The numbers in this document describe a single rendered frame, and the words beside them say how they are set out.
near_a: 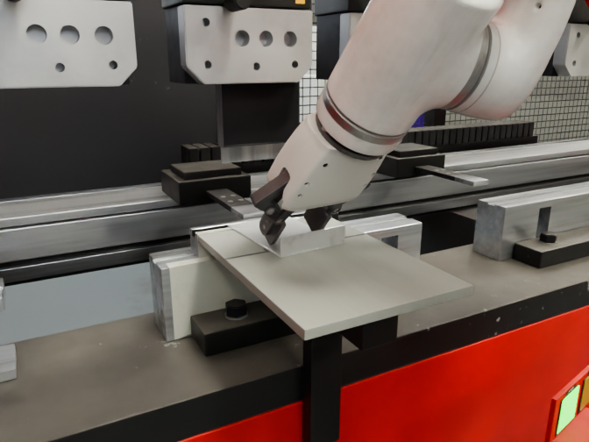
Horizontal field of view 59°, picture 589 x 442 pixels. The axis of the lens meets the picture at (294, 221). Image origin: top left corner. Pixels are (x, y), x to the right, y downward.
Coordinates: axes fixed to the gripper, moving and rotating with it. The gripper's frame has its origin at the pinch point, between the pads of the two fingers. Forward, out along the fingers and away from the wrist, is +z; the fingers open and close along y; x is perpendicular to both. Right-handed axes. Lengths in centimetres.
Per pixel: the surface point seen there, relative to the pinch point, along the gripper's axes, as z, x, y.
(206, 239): 5.7, -3.0, 8.3
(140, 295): 215, -94, -42
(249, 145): -0.3, -11.4, 0.9
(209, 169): 17.1, -21.6, -2.2
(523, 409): 20, 30, -37
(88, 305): 217, -96, -16
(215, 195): 16.4, -16.2, -1.0
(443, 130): 25, -31, -70
